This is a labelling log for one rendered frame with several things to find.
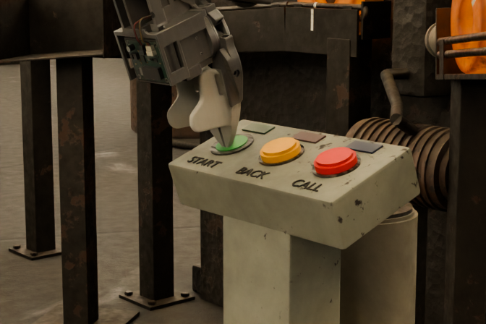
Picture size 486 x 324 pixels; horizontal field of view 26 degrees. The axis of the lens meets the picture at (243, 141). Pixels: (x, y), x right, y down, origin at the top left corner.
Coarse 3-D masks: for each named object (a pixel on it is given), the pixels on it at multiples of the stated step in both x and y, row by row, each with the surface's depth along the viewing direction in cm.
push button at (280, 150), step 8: (272, 144) 103; (280, 144) 102; (288, 144) 102; (296, 144) 102; (264, 152) 101; (272, 152) 101; (280, 152) 100; (288, 152) 101; (296, 152) 101; (264, 160) 101; (272, 160) 101; (280, 160) 100
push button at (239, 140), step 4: (236, 136) 109; (240, 136) 109; (244, 136) 108; (236, 140) 108; (240, 140) 108; (244, 140) 107; (220, 144) 108; (232, 144) 107; (236, 144) 107; (240, 144) 107; (216, 148) 108; (220, 148) 107; (224, 148) 107; (228, 148) 107; (232, 148) 106
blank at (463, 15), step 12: (456, 0) 156; (468, 0) 153; (480, 0) 145; (456, 12) 156; (468, 12) 155; (480, 12) 145; (456, 24) 156; (468, 24) 155; (480, 24) 145; (456, 48) 156; (456, 60) 156; (468, 60) 151; (480, 60) 147; (468, 72) 151; (480, 72) 151
